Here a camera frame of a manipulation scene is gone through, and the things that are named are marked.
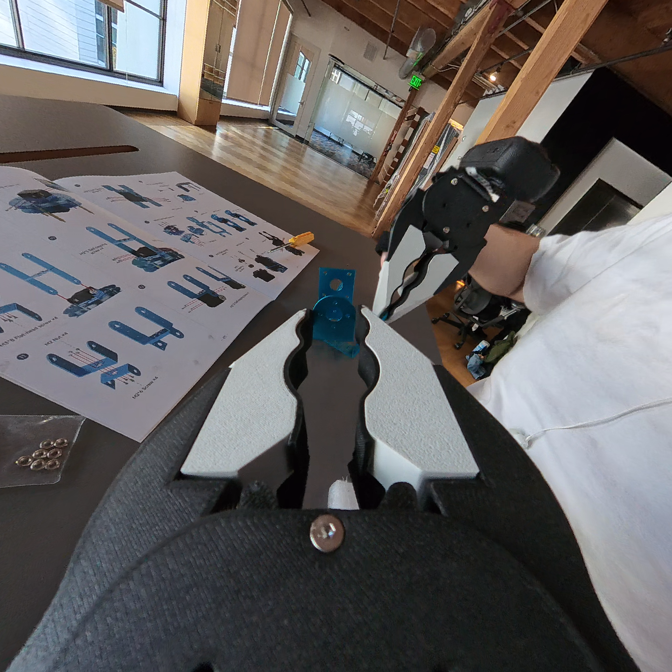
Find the slanted wooden post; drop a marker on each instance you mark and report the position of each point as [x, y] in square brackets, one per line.
[451, 105]
[546, 57]

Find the person's right forearm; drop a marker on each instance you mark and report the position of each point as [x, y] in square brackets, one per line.
[504, 262]

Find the blue cloth bundle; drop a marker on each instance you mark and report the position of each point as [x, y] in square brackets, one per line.
[476, 362]

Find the silver wristwatch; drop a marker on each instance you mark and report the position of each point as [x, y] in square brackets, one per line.
[535, 230]

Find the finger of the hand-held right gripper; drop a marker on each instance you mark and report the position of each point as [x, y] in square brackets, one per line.
[401, 257]
[438, 273]

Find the dark grey desk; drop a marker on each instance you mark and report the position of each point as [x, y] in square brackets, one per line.
[333, 409]

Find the pale wooden column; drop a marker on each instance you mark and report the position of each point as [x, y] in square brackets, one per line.
[204, 63]

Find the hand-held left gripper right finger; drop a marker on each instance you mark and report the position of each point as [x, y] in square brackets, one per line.
[414, 409]

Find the green jacket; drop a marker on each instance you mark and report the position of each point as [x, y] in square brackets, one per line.
[501, 346]

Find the printed assembly manual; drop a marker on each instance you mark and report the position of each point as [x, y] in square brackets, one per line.
[157, 294]

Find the window with beige blind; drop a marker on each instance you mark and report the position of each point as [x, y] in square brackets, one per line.
[257, 52]

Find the black framed window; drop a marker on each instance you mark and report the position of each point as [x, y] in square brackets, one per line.
[52, 26]

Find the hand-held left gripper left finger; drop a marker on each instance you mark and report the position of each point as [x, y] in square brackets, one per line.
[246, 409]

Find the clear bag of metal nuts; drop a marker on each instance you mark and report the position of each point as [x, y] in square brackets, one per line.
[44, 454]

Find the black office chair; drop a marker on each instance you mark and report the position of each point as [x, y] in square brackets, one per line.
[472, 304]

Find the blue bracket with round plate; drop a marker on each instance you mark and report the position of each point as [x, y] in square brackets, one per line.
[341, 344]

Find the leaning framed panels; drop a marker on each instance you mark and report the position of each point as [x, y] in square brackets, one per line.
[401, 152]

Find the frosted glass partition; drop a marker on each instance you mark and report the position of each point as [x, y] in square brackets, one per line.
[357, 105]

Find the white framed glass door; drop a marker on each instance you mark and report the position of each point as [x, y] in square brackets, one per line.
[294, 105]

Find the round grey wall fan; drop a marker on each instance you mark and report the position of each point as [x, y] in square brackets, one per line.
[417, 50]

